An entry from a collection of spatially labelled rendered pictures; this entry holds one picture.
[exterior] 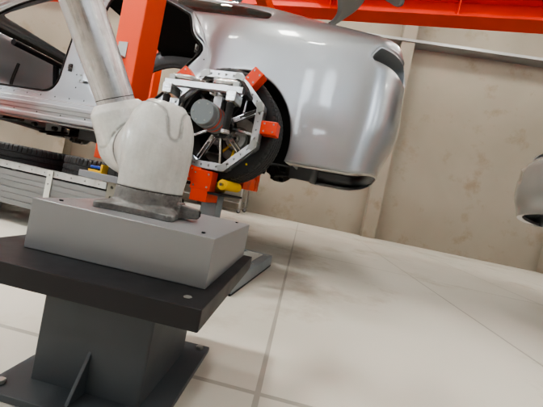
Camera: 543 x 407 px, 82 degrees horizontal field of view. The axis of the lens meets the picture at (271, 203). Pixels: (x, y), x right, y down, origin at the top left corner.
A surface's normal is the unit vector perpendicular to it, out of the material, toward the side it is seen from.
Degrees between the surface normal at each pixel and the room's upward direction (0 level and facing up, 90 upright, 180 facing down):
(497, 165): 90
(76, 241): 90
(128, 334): 90
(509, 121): 90
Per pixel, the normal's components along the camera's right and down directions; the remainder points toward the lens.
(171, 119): 0.58, -0.21
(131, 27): -0.22, -0.02
